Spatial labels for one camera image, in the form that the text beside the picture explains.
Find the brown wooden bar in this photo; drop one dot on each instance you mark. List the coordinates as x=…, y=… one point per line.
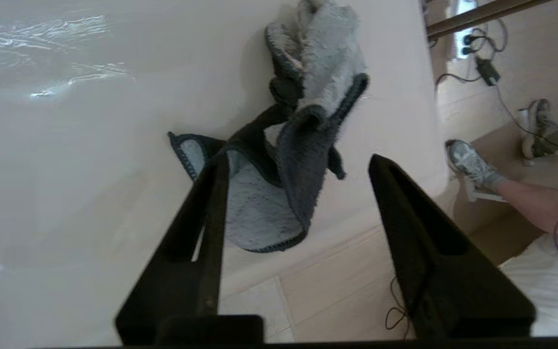
x=477, y=17

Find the white bed sheet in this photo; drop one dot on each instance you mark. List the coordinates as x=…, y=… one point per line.
x=550, y=291

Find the white ceramic sink basin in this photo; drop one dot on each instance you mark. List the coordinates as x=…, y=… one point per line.
x=41, y=145

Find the grey sneaker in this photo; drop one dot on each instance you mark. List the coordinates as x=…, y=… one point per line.
x=470, y=162
x=540, y=126

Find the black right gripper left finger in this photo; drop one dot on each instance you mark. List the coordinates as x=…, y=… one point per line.
x=177, y=286

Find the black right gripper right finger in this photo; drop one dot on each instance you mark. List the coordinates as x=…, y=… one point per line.
x=453, y=291

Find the grey microfibre cleaning cloth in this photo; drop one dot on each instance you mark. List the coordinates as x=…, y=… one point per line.
x=317, y=72

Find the white power strip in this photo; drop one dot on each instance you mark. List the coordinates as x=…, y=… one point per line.
x=463, y=24

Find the person's bare leg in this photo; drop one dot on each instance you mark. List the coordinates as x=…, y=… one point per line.
x=545, y=206

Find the black power adapter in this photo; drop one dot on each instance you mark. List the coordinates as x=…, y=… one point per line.
x=487, y=70

